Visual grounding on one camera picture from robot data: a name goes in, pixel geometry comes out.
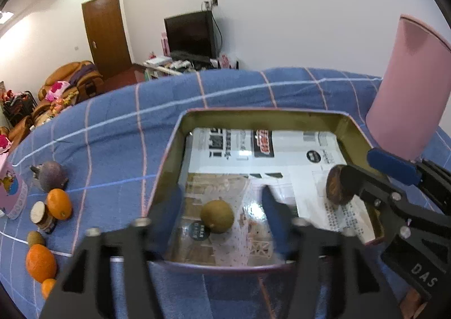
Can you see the dark brown mangosteen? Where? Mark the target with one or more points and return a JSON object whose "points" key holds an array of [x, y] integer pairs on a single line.
{"points": [[335, 192]]}

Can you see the black rack with toys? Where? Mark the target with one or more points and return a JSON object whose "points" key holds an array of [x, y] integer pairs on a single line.
{"points": [[16, 106]]}

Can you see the oval orange front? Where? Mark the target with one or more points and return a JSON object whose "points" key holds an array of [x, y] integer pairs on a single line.
{"points": [[47, 286]]}

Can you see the small jar beige lid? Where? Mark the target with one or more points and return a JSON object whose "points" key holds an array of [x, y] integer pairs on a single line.
{"points": [[41, 216]]}

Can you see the pink tin box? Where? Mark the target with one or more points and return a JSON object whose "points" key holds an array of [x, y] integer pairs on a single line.
{"points": [[231, 154]]}

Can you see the small orange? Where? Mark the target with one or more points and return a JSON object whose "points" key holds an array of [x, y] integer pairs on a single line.
{"points": [[59, 204]]}

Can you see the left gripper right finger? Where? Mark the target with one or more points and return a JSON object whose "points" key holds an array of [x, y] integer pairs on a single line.
{"points": [[334, 275]]}

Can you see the black television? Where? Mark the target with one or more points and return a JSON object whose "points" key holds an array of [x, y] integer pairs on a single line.
{"points": [[192, 33]]}

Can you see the brown leather sofa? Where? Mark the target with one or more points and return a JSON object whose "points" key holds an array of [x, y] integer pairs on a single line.
{"points": [[18, 133]]}

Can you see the white tv stand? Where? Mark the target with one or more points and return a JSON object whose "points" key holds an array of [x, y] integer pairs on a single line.
{"points": [[163, 66]]}

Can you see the brown wooden door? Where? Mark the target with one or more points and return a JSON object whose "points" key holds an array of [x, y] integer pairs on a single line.
{"points": [[105, 32]]}

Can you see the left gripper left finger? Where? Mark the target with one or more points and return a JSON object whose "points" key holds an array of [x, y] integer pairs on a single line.
{"points": [[84, 288]]}

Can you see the purple round fruit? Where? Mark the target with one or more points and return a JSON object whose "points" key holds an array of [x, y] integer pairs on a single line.
{"points": [[50, 175]]}

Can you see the pink cartoon mug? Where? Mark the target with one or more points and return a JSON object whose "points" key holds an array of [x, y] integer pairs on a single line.
{"points": [[13, 189]]}

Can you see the brown leather armchair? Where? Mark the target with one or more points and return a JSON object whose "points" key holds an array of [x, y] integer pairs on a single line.
{"points": [[82, 77]]}

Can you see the blue plaid tablecloth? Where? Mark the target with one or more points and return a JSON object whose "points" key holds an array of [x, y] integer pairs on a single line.
{"points": [[113, 146]]}

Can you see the wooden coffee table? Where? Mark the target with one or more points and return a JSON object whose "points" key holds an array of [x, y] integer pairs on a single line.
{"points": [[46, 111]]}

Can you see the green kiwi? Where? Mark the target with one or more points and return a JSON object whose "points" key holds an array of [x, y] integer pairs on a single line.
{"points": [[218, 216], [35, 238]]}

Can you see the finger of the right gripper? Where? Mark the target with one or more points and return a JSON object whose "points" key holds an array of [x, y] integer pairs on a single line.
{"points": [[433, 180], [409, 229]]}

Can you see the right hand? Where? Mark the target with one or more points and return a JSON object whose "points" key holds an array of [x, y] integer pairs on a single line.
{"points": [[413, 305]]}

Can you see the large orange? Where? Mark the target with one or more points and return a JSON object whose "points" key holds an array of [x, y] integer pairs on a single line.
{"points": [[40, 263]]}

